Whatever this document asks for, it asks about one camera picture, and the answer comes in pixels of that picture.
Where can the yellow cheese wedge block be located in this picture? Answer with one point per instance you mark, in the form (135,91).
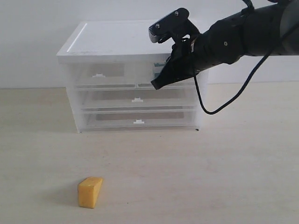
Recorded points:
(88,192)

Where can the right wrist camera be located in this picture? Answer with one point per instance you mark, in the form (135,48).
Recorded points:
(174,25)

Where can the clear drawer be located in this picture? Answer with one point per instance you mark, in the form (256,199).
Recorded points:
(145,119)
(85,75)
(144,76)
(96,99)

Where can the clear bottom drawer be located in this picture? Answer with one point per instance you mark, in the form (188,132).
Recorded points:
(145,119)

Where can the white plastic drawer cabinet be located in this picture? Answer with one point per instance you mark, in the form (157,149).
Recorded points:
(125,42)

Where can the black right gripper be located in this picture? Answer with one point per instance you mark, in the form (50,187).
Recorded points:
(180,63)

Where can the white capped small bottle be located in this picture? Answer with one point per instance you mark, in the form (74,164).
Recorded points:
(157,68)

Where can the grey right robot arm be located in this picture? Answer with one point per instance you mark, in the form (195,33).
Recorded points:
(253,31)

